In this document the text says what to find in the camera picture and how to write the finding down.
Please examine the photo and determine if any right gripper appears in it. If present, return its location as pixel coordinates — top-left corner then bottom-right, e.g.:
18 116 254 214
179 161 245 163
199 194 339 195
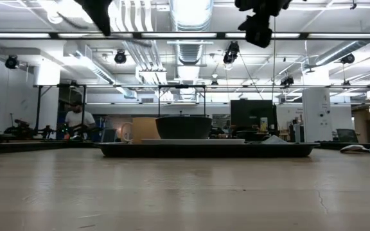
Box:
234 0 292 17

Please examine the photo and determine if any white napkin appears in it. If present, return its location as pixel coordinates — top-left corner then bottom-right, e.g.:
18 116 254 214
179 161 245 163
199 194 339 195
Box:
261 135 290 145

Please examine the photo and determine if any black bowl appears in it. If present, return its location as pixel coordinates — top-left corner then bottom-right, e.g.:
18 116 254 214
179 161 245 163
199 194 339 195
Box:
155 115 213 140

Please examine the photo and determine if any white round plate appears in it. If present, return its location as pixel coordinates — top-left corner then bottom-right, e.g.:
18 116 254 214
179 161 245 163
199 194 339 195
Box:
140 138 246 145

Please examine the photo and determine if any teal handled metal spoon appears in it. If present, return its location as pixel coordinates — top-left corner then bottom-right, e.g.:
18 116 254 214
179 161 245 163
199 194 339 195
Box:
339 144 370 155

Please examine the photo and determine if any black rectangular serving tray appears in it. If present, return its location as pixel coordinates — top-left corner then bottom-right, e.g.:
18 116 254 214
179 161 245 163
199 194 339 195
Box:
96 142 321 158

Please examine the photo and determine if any black overhead light bar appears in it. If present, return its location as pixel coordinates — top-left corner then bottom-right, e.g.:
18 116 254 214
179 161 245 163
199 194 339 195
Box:
0 31 370 41

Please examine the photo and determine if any black ceiling spotlight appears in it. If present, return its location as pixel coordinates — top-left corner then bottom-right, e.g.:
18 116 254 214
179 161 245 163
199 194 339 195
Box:
114 49 127 65
4 54 19 70
280 75 295 87
340 53 356 65
222 41 240 65

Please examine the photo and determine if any white square pillar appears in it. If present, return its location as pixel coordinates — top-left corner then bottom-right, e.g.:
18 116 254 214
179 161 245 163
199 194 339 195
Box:
33 59 60 139
302 88 333 143

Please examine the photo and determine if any black computer monitor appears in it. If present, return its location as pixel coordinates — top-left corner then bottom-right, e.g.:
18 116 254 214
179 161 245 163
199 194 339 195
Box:
230 99 278 135

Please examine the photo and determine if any person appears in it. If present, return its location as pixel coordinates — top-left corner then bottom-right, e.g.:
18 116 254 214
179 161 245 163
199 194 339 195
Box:
64 101 96 139

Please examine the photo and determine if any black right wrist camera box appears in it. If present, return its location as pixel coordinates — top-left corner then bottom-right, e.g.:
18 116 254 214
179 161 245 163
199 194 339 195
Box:
238 13 273 49

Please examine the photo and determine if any silver ceiling air duct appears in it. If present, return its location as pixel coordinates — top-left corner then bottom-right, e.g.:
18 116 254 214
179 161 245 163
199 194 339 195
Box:
168 0 215 101

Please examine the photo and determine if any black metal frame stand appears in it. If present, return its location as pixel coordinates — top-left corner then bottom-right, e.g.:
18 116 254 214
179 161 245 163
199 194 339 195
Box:
157 84 207 118
33 83 88 137

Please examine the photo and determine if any black table edge rail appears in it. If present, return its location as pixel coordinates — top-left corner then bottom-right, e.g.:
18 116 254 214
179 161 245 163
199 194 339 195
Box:
0 140 370 157

